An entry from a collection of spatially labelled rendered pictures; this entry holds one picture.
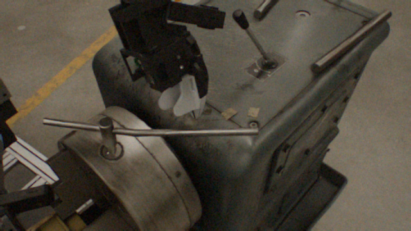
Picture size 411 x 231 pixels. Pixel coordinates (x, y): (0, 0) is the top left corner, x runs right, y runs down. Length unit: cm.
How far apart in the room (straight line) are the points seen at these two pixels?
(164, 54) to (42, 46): 267
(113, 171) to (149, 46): 24
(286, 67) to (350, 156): 157
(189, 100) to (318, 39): 41
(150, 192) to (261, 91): 28
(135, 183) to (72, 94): 201
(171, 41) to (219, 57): 29
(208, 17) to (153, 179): 29
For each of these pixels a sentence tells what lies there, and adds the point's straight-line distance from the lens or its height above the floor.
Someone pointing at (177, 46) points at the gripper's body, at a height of 145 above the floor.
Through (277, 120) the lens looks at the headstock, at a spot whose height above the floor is 125.
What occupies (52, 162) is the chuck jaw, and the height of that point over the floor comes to 120.
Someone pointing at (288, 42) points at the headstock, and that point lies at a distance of 80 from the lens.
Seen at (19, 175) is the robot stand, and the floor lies 21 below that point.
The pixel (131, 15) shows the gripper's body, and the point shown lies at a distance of 44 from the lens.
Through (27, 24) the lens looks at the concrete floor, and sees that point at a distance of 340.
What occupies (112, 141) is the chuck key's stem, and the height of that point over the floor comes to 128.
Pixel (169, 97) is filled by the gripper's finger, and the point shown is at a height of 134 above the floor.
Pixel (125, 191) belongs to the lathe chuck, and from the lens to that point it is 60.
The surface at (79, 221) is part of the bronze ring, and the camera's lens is 72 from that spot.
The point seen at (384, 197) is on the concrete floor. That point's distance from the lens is 218.
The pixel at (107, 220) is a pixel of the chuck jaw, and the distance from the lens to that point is 70.
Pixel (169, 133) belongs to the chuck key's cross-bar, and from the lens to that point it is 53.
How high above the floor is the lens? 173
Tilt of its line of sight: 50 degrees down
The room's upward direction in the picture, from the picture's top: straight up
